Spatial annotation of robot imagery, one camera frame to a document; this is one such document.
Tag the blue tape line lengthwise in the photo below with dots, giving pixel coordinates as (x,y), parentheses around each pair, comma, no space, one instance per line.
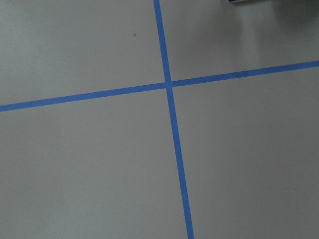
(174,122)

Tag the blue tape line crosswise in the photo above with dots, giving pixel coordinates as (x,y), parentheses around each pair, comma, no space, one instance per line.
(158,86)

